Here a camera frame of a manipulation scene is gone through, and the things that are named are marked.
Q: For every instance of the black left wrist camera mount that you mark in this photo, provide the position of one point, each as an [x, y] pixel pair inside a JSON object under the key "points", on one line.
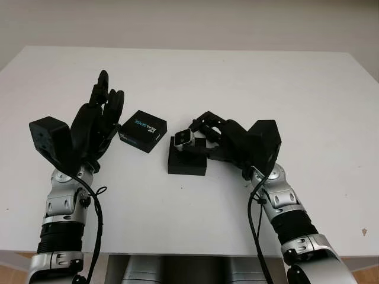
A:
{"points": [[46, 133]]}

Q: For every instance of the black printed box lid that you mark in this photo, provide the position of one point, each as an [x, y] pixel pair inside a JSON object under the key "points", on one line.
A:
{"points": [[143, 131]]}

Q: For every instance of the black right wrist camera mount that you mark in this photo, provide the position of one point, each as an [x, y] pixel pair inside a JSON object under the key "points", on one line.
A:
{"points": [[265, 139]]}

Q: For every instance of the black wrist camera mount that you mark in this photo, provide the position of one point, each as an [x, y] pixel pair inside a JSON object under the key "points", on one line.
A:
{"points": [[265, 139], [46, 133]]}

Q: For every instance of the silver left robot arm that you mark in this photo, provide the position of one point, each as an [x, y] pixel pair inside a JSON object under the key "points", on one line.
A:
{"points": [[62, 204]]}

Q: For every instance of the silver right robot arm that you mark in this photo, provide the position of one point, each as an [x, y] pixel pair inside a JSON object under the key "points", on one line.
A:
{"points": [[284, 198]]}

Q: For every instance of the black box base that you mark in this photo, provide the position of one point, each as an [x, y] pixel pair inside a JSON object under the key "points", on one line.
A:
{"points": [[186, 167]]}

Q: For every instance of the grey robot torso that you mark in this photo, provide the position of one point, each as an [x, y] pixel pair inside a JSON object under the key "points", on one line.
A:
{"points": [[192, 270]]}

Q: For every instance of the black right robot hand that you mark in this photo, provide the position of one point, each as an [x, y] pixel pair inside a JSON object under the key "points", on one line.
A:
{"points": [[234, 142]]}

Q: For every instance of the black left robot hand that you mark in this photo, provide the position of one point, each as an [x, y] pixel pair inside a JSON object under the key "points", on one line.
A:
{"points": [[86, 130]]}

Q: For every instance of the small silver camera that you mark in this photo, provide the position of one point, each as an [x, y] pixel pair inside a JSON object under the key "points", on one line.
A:
{"points": [[182, 138]]}

